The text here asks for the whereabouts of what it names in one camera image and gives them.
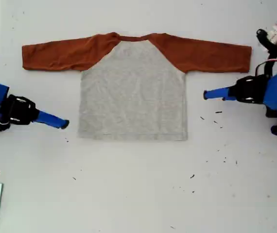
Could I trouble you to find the black clamp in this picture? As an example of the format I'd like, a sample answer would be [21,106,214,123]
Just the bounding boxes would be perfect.
[256,28,277,53]

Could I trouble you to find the grey t-shirt with brown sleeves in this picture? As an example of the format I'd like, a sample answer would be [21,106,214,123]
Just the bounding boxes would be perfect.
[21,31,253,142]

